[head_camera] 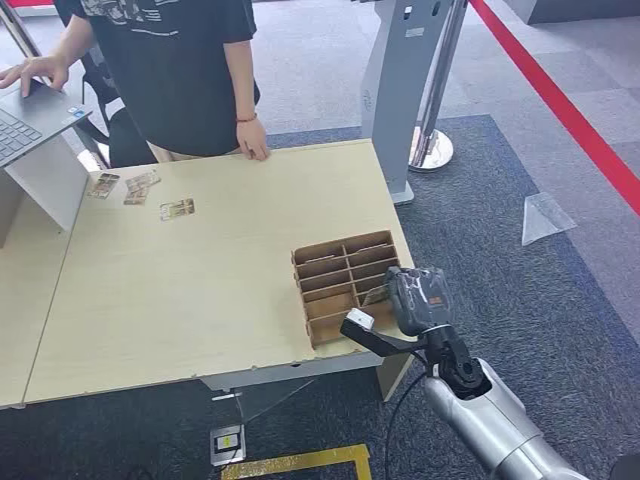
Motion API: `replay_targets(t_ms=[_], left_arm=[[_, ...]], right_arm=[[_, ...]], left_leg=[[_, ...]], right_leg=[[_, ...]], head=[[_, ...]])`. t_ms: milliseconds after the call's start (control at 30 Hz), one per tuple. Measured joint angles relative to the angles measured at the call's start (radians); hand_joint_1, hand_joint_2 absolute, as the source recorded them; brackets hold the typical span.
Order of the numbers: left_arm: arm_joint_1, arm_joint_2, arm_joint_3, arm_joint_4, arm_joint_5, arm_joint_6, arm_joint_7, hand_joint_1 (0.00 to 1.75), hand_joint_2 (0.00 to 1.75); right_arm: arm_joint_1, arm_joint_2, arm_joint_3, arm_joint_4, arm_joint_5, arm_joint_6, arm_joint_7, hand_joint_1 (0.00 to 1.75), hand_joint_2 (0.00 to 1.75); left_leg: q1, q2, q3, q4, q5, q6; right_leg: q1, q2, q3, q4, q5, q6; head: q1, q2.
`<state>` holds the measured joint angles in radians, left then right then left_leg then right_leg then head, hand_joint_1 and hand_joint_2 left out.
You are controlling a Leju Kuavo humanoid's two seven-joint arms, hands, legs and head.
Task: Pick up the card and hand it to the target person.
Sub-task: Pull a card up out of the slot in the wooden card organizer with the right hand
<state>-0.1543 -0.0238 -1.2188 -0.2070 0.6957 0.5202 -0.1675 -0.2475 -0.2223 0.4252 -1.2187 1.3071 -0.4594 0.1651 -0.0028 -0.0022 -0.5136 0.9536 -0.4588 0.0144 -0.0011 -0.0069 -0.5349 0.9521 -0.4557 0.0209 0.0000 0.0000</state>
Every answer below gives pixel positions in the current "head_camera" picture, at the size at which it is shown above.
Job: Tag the person's left hand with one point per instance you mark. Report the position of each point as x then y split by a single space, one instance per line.
252 139

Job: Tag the person's right hand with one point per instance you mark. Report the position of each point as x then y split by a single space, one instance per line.
47 66

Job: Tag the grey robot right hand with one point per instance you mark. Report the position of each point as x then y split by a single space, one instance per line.
423 301

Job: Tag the brown printed card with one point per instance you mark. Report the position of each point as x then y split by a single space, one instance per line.
375 296
104 185
136 197
143 180
176 209

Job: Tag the person's left forearm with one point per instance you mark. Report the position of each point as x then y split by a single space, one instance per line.
241 79

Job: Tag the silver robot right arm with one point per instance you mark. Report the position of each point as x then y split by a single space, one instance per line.
490 420

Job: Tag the person's right forearm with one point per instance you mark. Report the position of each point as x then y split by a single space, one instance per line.
75 43

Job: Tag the person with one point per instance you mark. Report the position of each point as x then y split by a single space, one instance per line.
175 79

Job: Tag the brown wooden card organizer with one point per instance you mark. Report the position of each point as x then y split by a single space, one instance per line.
330 291

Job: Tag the grey laptop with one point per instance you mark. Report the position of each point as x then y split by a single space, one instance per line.
40 119

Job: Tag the dark blue carpet mat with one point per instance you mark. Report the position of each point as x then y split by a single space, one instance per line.
500 265

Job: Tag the white laptop stand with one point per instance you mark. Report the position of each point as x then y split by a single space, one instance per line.
55 182

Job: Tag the black office chair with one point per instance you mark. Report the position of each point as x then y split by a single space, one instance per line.
127 142

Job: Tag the light wooden desk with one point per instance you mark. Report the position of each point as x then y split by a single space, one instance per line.
25 298
200 285

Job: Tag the clear plastic triangle sheet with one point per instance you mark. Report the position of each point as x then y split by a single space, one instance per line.
543 218

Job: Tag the grey kiosk stand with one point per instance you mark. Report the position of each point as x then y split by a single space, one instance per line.
400 86

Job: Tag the red barrier belt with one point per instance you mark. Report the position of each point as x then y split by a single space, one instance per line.
564 109

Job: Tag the metal floor socket box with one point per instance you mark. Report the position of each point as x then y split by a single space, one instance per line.
227 444

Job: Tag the grey platform base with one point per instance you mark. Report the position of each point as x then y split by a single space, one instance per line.
575 10

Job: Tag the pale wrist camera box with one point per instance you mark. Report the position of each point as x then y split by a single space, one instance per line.
361 319

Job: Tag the chrome stanchion post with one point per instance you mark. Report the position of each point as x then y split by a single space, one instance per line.
432 152

